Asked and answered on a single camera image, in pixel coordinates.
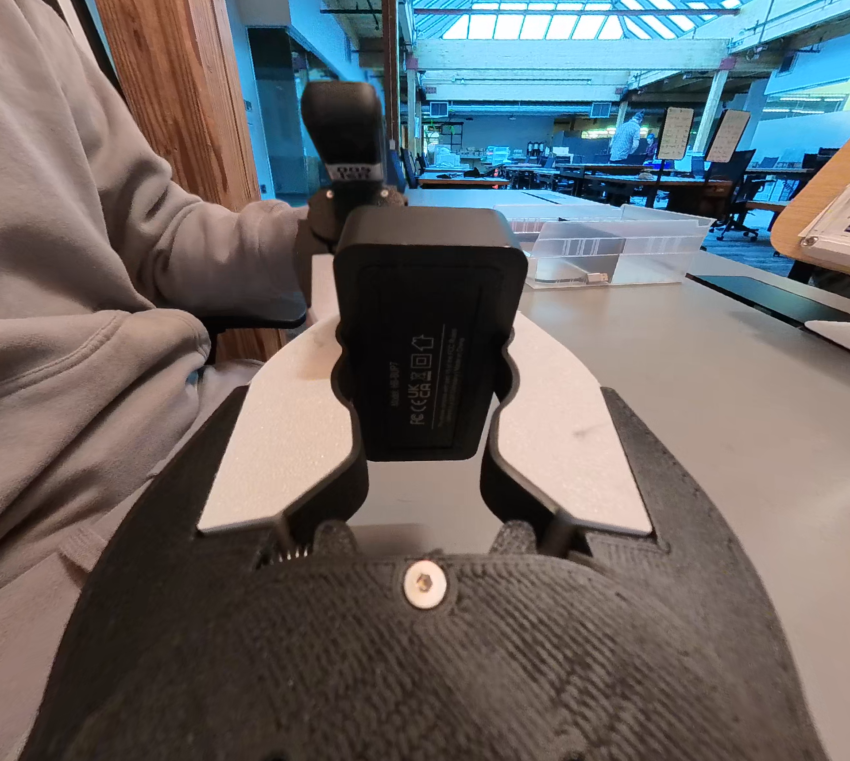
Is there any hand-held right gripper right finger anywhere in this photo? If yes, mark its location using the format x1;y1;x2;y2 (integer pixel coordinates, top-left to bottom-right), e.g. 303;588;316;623
479;313;653;541

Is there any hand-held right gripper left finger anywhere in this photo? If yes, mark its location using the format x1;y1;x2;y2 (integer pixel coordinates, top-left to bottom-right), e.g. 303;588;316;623
198;316;370;536

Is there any black power adapter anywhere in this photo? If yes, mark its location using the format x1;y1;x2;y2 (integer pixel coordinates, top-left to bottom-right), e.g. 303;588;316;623
332;206;529;463

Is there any person's left forearm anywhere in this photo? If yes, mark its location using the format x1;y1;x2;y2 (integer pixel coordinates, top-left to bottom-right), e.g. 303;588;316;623
120;163;309;318

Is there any black chair armrest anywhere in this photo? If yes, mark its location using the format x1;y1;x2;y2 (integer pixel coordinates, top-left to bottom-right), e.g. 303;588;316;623
199;301;308;365

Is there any row of background desks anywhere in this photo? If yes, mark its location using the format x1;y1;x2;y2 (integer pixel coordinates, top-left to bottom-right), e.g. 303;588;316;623
417;143;818;211

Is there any clear plastic bin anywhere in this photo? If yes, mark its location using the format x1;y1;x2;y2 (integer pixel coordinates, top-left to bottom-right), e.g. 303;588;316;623
523;203;716;290
493;202;625;237

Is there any black office chair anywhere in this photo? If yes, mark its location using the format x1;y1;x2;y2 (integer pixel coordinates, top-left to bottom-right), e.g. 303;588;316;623
707;150;762;243

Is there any standing whiteboard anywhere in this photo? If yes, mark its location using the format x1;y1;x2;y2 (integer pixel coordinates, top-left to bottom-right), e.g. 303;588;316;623
705;108;752;163
657;106;695;162

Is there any white document stand with sheet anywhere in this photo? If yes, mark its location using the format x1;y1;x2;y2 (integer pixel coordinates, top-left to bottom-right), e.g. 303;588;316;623
770;140;850;352

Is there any printed instruction sheet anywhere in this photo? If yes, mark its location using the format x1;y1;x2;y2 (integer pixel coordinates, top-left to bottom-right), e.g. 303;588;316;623
799;185;850;259

